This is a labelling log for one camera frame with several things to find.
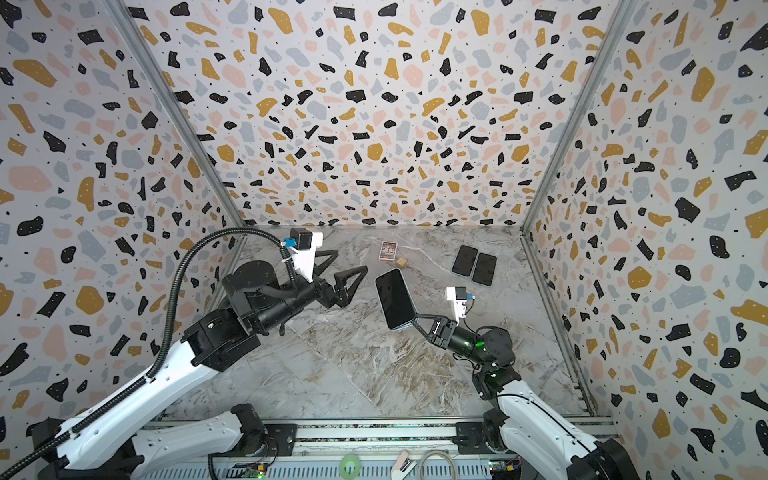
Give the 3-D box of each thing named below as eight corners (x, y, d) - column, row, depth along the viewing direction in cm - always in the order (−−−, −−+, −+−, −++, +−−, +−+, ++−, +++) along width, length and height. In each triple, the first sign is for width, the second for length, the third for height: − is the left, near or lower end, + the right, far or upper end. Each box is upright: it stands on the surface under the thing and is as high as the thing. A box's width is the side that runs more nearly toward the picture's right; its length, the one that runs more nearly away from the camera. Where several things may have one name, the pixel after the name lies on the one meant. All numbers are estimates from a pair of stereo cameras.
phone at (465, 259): (451, 271, 112) (452, 267, 110) (460, 247, 119) (461, 244, 118) (469, 277, 110) (471, 273, 108) (477, 252, 118) (478, 249, 116)
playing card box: (378, 261, 114) (377, 256, 112) (382, 244, 120) (382, 240, 118) (394, 263, 114) (394, 258, 112) (398, 246, 119) (398, 242, 117)
